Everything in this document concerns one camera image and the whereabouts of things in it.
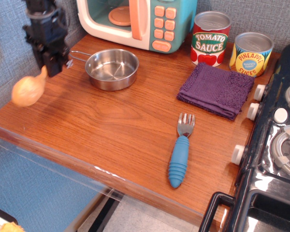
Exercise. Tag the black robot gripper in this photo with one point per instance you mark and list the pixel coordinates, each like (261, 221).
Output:
(46, 35)

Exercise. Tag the orange toy chicken leg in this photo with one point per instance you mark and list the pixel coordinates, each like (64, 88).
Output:
(29, 89)

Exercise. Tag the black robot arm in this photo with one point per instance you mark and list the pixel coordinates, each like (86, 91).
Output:
(39, 6)

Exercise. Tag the small steel pan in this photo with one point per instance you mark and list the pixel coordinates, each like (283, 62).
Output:
(109, 69)

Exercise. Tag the clear acrylic table guard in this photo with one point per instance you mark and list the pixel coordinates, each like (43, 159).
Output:
(65, 176)

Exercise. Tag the teal toy microwave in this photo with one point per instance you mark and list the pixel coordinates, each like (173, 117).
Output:
(154, 25)

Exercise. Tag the tomato sauce can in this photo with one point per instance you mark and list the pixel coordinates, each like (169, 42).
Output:
(209, 38)

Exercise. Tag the orange object bottom left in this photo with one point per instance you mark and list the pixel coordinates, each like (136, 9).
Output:
(11, 227)

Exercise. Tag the folded purple cloth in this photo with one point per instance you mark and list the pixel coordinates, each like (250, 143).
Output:
(218, 91)

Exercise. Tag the pineapple slices can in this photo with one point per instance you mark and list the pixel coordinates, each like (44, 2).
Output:
(251, 53)

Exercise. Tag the white stove knob middle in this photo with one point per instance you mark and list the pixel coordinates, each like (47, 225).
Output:
(252, 111)

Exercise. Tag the white stove knob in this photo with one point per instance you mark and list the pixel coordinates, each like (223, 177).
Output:
(258, 94)
(252, 111)
(237, 154)

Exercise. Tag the white stove knob front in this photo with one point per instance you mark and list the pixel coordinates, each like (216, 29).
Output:
(237, 154)

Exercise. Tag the white stove knob rear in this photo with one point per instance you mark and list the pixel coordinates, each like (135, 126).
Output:
(258, 94)

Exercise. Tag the black toy stove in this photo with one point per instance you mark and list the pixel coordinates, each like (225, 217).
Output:
(262, 197)

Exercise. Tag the blue handled fork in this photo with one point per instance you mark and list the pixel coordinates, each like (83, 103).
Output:
(179, 159)

